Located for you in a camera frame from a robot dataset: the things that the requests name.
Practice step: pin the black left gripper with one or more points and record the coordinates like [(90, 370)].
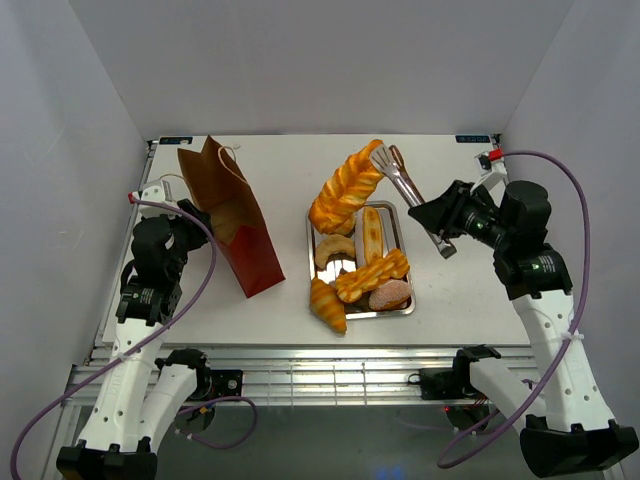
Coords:
[(198, 235)]

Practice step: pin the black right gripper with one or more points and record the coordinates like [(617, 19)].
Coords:
[(444, 217)]

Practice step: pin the brown red paper bag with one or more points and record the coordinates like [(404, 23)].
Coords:
[(219, 188)]

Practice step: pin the white toasted oval loaf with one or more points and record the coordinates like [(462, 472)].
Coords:
[(368, 236)]

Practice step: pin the steel serving tongs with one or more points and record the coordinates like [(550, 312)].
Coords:
[(388, 160)]

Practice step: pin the long twisted glazed bread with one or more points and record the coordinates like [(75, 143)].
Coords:
[(346, 191)]

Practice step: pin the short twisted glazed bread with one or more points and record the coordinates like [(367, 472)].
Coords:
[(351, 286)]

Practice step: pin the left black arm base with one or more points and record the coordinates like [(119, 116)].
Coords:
[(216, 383)]

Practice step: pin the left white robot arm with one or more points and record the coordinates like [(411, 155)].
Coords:
[(139, 395)]

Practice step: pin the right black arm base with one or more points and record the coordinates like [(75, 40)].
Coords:
[(437, 384)]

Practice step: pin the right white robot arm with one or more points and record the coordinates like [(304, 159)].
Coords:
[(564, 424)]

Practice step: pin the steel rectangular tray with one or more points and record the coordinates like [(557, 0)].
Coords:
[(340, 263)]

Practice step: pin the sugar coated pink donut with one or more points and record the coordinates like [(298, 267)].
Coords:
[(390, 295)]

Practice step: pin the pale curved croissant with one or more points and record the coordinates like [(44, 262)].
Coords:
[(331, 245)]

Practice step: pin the striped orange croissant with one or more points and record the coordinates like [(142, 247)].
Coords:
[(327, 306)]

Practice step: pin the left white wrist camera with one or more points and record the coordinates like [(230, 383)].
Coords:
[(153, 198)]

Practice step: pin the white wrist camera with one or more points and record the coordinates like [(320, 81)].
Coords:
[(153, 198), (492, 170)]

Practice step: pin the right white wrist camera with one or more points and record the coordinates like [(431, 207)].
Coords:
[(492, 170)]

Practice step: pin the aluminium frame rail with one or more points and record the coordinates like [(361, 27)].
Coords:
[(329, 376)]

